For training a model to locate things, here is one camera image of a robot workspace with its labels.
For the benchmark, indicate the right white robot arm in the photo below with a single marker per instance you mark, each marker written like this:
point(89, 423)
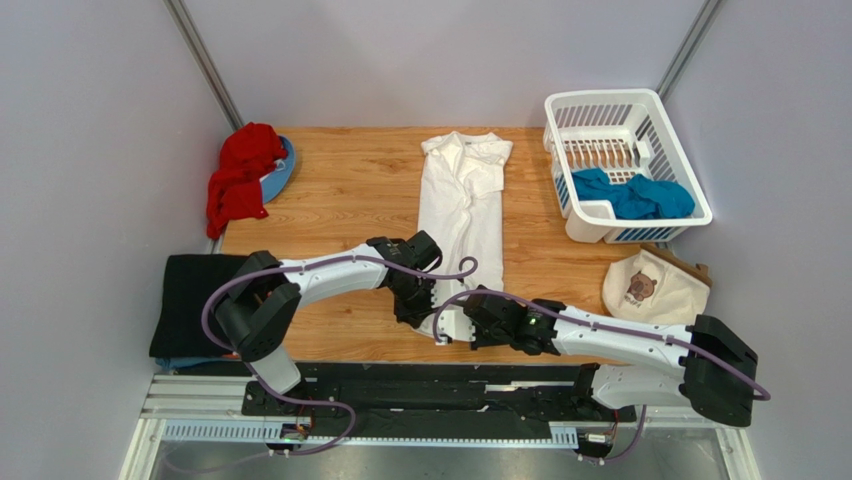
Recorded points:
point(704, 365)

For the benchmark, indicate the teal blue t-shirt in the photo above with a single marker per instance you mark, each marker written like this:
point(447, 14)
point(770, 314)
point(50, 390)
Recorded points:
point(640, 198)

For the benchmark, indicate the red t-shirt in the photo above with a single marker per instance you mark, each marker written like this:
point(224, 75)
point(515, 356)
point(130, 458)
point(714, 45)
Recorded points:
point(234, 191)

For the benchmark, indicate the light blue cap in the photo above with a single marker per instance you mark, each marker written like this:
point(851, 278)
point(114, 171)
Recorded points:
point(274, 182)

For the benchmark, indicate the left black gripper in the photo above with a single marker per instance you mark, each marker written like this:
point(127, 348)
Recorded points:
point(415, 317)

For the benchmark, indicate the aluminium rail frame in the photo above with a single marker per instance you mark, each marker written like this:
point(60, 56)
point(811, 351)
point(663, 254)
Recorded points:
point(206, 410)

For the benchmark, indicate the white plastic basket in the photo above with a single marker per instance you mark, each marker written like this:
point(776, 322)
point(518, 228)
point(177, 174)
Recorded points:
point(623, 133)

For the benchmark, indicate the white printed t-shirt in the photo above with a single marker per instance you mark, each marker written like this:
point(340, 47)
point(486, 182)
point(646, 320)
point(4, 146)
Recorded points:
point(461, 206)

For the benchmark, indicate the black folded t-shirt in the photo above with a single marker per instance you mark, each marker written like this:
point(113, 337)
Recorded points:
point(189, 280)

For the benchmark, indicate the blue cloth under stack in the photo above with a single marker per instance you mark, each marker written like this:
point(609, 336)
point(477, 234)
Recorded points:
point(173, 364)

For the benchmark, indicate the cream tote bag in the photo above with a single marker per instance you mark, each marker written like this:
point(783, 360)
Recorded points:
point(654, 286)

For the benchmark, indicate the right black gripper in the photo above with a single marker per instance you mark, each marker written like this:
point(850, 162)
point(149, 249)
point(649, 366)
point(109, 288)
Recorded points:
point(480, 324)

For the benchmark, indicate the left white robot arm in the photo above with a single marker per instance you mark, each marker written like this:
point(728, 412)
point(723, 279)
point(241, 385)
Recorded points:
point(250, 315)

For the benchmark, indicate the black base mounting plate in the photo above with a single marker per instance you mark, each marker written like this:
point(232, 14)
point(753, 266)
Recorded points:
point(436, 401)

